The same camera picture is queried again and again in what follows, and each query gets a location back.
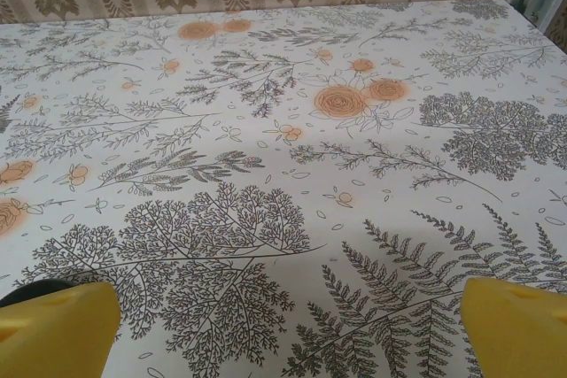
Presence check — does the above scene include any floral printed tablecloth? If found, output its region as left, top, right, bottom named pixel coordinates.
left=0, top=0, right=567, bottom=378

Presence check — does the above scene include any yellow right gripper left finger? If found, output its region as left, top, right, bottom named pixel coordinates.
left=0, top=279, right=121, bottom=378

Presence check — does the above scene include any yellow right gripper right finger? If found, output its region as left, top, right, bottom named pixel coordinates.
left=460, top=277, right=567, bottom=378

